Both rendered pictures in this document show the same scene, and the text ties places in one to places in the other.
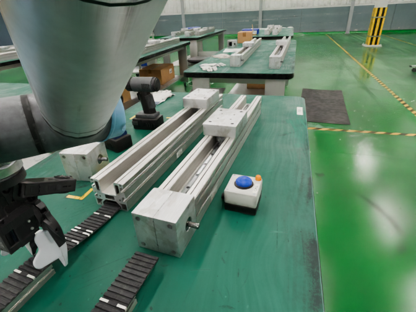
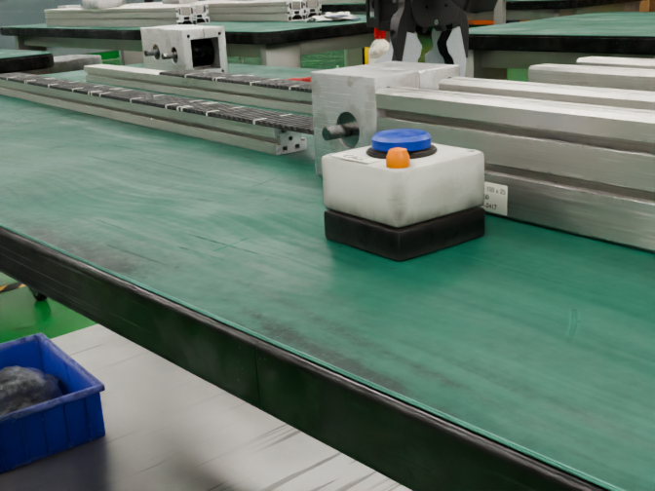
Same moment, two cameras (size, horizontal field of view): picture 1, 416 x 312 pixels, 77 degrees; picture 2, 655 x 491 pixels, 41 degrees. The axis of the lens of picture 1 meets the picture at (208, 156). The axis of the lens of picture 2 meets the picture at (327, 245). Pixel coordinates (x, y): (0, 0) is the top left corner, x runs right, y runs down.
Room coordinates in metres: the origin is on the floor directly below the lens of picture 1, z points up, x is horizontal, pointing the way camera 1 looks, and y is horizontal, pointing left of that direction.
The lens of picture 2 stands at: (0.80, -0.61, 0.96)
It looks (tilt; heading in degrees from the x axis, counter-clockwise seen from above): 17 degrees down; 122
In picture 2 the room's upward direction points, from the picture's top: 3 degrees counter-clockwise
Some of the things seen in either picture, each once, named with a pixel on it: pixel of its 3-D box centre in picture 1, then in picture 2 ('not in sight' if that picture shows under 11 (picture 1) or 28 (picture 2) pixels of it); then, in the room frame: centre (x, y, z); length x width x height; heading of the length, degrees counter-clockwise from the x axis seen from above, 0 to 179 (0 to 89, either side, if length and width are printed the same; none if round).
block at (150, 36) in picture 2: not in sight; (169, 51); (-0.42, 0.80, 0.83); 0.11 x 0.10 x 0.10; 70
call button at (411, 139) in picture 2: (243, 182); (401, 146); (0.54, -0.09, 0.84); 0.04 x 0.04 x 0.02
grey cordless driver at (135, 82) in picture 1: (139, 103); not in sight; (1.11, 0.28, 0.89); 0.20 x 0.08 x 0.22; 74
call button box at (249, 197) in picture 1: (240, 192); (411, 191); (0.54, -0.08, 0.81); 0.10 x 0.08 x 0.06; 68
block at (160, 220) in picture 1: (171, 221); (376, 123); (0.43, 0.09, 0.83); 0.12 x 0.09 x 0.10; 68
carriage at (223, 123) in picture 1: (226, 125); not in sight; (0.85, -0.07, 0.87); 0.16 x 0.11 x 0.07; 158
